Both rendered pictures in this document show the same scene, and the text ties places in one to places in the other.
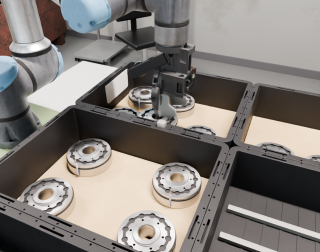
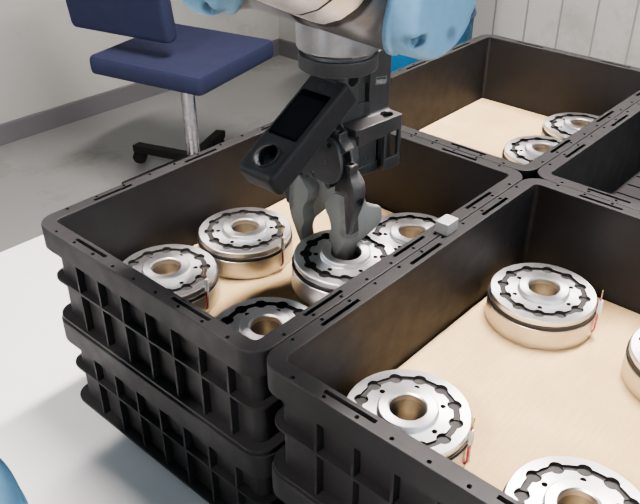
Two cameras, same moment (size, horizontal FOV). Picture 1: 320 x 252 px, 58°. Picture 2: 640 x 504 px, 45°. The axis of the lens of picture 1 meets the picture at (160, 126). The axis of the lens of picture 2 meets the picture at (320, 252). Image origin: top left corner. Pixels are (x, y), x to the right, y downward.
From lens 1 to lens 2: 0.76 m
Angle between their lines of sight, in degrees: 58
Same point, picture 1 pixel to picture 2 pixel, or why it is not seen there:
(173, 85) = (369, 148)
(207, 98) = (256, 194)
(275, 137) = not seen: hidden behind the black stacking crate
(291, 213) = not seen: hidden behind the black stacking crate
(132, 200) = (563, 384)
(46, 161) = not seen: outside the picture
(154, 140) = (449, 271)
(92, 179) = (482, 443)
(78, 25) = (449, 34)
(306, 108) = (395, 103)
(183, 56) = (382, 68)
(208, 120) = (322, 224)
